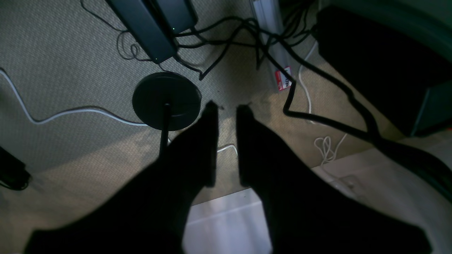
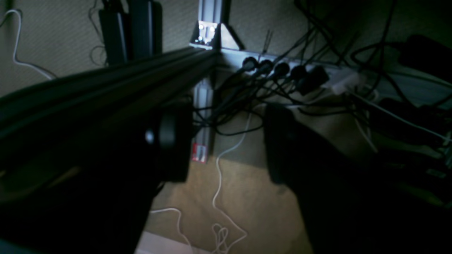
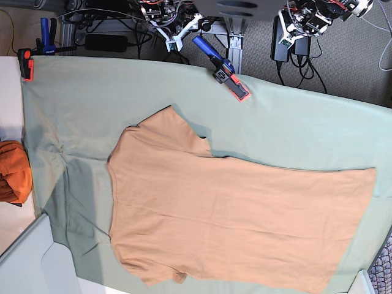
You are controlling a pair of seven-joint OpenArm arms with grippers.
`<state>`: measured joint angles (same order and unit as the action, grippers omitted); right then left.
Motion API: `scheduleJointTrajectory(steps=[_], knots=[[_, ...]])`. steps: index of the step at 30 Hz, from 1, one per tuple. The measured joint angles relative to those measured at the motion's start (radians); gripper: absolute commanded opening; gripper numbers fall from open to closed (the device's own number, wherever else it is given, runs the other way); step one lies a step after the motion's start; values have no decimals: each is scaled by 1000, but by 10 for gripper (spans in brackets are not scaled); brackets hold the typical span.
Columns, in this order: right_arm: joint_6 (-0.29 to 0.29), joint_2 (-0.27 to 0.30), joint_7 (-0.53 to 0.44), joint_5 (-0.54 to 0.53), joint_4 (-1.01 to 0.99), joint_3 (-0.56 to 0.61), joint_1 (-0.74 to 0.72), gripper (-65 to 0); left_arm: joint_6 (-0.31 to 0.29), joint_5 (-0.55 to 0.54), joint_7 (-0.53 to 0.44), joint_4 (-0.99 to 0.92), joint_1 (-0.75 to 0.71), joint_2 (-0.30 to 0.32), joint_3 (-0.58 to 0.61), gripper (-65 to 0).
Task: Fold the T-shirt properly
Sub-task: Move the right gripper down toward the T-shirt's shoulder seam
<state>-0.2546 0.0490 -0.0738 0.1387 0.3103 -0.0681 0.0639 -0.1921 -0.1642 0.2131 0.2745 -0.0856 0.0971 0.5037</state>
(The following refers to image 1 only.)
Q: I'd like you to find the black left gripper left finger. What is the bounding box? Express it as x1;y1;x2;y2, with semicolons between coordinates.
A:
25;101;219;254

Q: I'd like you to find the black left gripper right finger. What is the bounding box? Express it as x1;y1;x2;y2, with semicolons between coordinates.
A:
236;105;433;254

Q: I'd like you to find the black round stand base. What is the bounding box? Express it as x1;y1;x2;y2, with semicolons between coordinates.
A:
132;72;202;131

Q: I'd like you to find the black box on floor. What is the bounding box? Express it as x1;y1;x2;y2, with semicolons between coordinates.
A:
315;0;451;137

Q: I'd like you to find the black power adapter brick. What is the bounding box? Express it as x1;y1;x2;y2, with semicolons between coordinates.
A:
106;0;177;64

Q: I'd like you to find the white cable on floor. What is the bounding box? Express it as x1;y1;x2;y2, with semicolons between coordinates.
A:
0;69;238;156

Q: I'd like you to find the thick black cable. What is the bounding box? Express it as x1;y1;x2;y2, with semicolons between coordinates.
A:
177;16;452;201

